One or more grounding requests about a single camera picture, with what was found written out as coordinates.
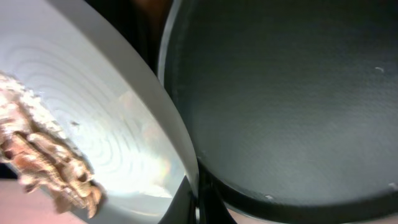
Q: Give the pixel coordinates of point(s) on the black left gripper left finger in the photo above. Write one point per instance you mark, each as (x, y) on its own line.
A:
(182, 207)

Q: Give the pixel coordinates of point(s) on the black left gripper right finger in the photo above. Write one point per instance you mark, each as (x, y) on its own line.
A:
(211, 205)

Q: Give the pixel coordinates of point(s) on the nut shells and rice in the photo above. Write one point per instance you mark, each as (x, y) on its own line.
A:
(34, 144)

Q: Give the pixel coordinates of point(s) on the grey round plate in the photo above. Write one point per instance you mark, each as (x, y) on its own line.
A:
(108, 102)

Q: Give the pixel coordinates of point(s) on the round black serving tray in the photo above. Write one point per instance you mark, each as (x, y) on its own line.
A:
(291, 105)

